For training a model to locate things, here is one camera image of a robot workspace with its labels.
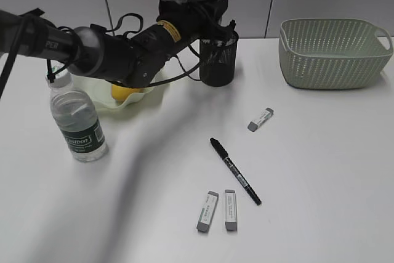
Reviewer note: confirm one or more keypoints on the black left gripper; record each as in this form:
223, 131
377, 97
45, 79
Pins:
180, 21

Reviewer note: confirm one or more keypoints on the yellow mango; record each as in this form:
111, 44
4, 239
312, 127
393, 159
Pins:
120, 94

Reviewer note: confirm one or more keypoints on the black marker pen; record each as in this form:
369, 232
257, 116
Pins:
221, 151

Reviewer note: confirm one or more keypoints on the clear Cestbon water bottle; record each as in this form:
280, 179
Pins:
77, 119

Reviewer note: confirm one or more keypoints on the grey white eraser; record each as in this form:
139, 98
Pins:
207, 212
230, 211
260, 120

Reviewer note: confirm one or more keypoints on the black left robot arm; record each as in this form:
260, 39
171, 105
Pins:
131, 59

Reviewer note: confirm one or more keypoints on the black mesh pen holder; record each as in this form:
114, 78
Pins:
217, 60

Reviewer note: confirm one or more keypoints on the pale green plastic basket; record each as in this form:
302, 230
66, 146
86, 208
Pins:
332, 53

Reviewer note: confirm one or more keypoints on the pale green wavy plate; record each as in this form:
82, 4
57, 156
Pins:
111, 98

